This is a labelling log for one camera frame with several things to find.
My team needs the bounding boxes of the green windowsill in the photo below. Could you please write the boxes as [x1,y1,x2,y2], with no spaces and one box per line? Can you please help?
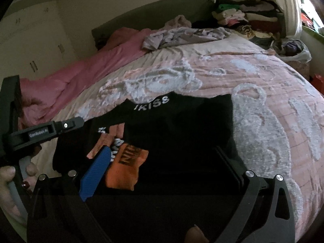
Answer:
[302,25,324,39]

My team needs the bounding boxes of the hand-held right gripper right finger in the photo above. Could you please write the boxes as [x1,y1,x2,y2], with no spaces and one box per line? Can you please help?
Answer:
[215,145,296,243]

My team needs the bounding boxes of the white curtain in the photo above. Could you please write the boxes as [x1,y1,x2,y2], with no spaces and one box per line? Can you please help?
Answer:
[266,0,304,38]

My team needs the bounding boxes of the person's left hand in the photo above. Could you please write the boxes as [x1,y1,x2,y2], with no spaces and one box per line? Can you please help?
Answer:
[0,161,39,218]

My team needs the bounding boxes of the crumpled lilac garment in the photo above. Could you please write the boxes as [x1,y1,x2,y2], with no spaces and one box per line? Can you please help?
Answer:
[142,27,231,51]

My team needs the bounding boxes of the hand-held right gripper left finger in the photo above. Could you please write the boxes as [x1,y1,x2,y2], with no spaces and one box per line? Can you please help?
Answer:
[27,145,112,243]

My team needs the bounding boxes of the dark green pillow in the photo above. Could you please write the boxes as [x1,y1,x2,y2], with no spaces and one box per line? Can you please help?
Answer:
[91,0,215,51]

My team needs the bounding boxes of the pink patterned bed cover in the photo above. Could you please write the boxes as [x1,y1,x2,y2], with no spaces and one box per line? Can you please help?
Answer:
[33,34,324,243]

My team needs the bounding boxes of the cream wardrobe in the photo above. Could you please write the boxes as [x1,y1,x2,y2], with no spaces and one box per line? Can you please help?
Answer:
[0,5,76,81]

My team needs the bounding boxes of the black printed t-shirt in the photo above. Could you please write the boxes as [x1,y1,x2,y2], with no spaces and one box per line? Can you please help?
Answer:
[52,91,243,200]

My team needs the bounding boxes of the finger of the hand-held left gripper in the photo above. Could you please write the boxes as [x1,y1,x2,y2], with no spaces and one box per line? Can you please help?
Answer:
[52,117,84,136]

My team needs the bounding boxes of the red bag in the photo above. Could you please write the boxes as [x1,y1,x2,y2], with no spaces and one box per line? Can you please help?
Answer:
[310,73,324,94]

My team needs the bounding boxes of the translucent plastic bag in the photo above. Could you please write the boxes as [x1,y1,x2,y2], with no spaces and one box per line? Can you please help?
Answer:
[270,38,312,64]

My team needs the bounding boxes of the fuzzy pink garment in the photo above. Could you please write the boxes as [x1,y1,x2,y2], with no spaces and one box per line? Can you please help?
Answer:
[164,15,193,29]

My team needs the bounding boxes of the pile of folded clothes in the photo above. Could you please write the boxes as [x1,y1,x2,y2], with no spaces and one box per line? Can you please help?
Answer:
[192,0,286,46]

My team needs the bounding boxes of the pink duvet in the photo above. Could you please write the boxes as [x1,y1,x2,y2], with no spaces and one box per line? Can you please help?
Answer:
[19,28,162,129]

